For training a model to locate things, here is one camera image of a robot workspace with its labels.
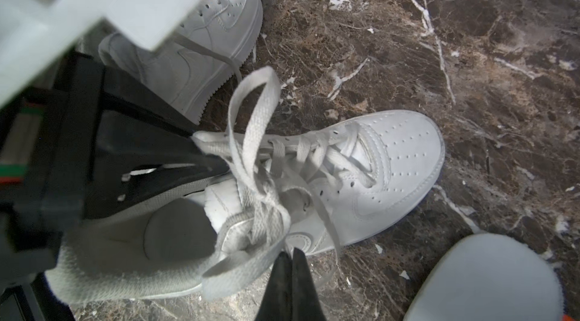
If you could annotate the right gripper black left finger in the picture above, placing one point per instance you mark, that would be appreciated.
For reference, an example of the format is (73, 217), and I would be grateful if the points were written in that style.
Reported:
(276, 304)

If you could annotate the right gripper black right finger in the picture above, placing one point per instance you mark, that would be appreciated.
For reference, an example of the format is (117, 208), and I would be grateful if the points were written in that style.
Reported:
(305, 302)

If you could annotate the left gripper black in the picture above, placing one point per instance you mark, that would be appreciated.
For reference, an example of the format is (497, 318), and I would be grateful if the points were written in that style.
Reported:
(95, 144)

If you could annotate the white sneaker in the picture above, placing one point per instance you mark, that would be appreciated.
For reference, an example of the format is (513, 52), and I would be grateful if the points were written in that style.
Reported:
(314, 192)
(208, 48)

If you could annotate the white grey insole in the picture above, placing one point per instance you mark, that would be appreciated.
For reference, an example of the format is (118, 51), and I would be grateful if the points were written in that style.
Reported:
(489, 277)

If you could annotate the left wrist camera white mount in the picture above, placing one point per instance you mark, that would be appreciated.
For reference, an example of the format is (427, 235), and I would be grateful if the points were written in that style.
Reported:
(34, 33)

